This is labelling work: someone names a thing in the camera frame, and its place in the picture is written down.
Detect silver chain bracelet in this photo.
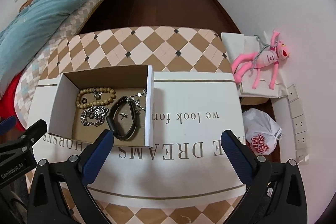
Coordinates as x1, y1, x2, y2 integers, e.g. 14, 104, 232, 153
80, 105, 109, 127

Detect small silver charm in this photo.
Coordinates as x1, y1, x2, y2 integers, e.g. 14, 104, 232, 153
119, 112, 128, 120

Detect silver chain necklace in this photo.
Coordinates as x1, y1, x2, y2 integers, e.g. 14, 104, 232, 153
126, 88, 148, 115

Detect red blanket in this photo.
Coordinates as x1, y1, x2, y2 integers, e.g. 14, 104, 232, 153
0, 71, 25, 132

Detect white plastic bag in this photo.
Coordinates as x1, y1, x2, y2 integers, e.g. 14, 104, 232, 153
243, 108, 282, 155

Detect white power strip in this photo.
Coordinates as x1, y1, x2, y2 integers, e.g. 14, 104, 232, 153
287, 84, 309, 165

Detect black wristband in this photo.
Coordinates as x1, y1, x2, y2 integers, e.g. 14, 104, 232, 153
106, 95, 142, 141

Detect teal quilt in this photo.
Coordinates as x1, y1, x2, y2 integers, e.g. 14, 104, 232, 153
1, 0, 88, 94

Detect white cardboard box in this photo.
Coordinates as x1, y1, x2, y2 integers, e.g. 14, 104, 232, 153
47, 65, 154, 148

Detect white printed cloth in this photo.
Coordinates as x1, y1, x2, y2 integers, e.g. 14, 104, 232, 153
27, 71, 247, 201

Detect white paper bag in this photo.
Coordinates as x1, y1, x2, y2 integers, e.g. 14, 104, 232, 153
221, 31, 290, 98

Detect pink panther plush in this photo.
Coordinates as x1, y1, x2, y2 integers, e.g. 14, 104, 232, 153
231, 31, 290, 90

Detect wooden bead bracelet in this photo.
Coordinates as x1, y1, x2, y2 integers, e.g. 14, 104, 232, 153
75, 86, 117, 109

